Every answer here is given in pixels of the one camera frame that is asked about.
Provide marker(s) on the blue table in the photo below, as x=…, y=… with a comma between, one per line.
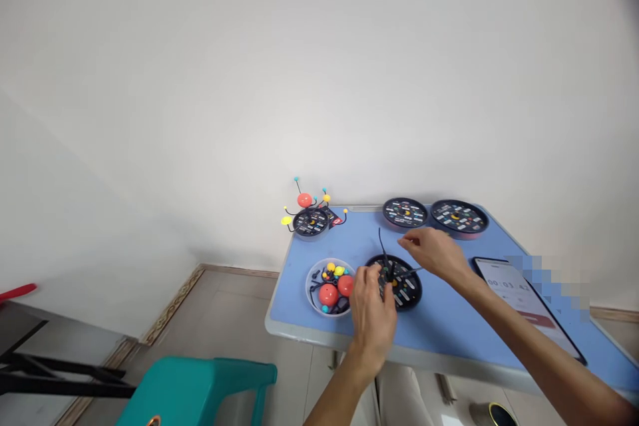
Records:
x=299, y=333

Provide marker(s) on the black card with red label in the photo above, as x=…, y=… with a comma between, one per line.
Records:
x=337, y=219

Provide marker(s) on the red bar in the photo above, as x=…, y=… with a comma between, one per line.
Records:
x=17, y=291

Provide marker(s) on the black round model base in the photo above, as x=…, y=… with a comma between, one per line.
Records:
x=410, y=292

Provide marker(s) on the black round printed disc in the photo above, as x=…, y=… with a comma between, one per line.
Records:
x=405, y=212

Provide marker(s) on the black furniture frame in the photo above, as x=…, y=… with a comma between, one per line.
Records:
x=45, y=371

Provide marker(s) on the person's right hand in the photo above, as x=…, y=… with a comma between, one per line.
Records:
x=442, y=254

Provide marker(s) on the yellow ball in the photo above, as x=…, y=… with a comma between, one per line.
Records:
x=339, y=271

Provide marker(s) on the clear round parts tub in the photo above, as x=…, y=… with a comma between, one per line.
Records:
x=314, y=296

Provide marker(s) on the person's left fingers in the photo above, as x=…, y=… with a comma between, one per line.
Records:
x=368, y=280

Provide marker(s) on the assembled solar system model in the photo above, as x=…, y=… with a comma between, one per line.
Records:
x=310, y=221

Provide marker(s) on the teal plastic stool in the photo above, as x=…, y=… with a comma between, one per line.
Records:
x=194, y=391

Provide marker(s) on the orange ball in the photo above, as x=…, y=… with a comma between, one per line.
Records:
x=327, y=294
x=345, y=285

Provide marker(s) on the person's left hand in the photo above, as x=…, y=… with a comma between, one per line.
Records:
x=372, y=311

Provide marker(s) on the person's right fingers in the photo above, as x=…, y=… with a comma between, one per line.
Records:
x=414, y=239

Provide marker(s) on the round metal can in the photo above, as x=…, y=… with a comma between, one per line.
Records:
x=491, y=415

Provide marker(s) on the black round disc red rim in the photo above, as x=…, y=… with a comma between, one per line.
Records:
x=458, y=219

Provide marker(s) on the black smartphone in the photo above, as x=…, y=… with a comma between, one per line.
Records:
x=549, y=336

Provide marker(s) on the person's legs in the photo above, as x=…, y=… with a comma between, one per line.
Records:
x=402, y=396

